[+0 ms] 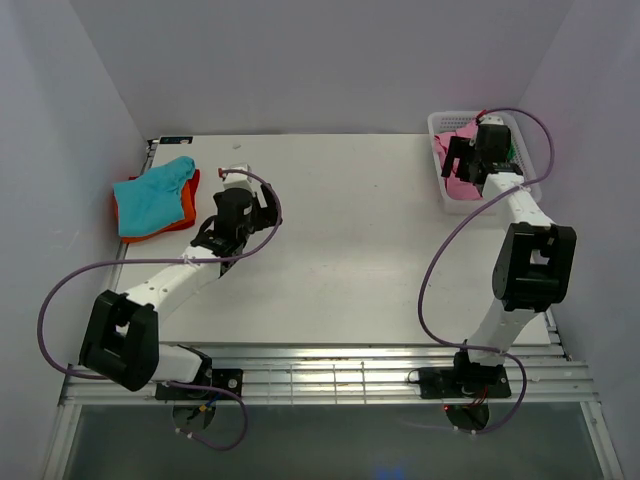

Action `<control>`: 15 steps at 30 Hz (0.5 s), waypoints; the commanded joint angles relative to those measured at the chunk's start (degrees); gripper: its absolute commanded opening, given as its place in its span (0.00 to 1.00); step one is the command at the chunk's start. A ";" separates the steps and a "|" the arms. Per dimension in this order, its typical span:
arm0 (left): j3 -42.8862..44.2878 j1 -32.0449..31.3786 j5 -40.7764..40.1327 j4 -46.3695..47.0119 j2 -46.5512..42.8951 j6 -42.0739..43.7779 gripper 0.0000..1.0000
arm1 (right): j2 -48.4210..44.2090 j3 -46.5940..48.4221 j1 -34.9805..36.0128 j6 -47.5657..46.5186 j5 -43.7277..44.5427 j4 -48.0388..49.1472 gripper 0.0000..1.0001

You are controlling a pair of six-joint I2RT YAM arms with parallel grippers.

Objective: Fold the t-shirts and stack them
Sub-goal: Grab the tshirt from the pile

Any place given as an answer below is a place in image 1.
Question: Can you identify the pink t shirt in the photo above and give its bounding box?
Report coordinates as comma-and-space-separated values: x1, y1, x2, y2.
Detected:
434, 121, 482, 201

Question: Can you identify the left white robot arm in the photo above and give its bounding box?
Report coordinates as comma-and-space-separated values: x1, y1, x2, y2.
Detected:
79, 185, 282, 400

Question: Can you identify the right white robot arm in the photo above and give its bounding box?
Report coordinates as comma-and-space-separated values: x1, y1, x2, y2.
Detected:
441, 116, 577, 397

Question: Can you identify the green t shirt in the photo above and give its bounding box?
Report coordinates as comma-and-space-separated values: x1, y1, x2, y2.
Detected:
506, 143, 516, 162

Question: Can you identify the white plastic basket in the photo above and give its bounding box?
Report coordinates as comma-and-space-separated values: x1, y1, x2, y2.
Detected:
427, 110, 537, 215

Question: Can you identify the orange folded t shirt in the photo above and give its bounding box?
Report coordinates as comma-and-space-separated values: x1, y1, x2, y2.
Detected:
121, 171, 199, 244

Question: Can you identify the cyan folded t shirt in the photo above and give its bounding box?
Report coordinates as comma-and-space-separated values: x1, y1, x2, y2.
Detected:
113, 156, 196, 237

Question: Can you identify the dark label sticker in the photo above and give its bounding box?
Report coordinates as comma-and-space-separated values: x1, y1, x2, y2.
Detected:
159, 136, 193, 145

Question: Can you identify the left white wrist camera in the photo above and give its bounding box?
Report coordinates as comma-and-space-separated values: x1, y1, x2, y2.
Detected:
219, 164, 253, 192

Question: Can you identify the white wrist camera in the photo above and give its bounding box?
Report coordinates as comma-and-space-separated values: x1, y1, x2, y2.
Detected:
219, 164, 253, 192
475, 112, 505, 126

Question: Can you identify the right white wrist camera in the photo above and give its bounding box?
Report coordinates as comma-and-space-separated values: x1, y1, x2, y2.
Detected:
475, 112, 505, 126

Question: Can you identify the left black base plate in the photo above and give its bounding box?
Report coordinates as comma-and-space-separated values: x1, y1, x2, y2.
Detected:
154, 368, 244, 402

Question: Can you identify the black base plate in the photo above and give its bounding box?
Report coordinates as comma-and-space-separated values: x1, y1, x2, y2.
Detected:
154, 368, 244, 402
418, 366, 511, 399

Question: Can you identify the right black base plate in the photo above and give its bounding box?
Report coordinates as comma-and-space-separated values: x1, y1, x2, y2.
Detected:
418, 366, 511, 399

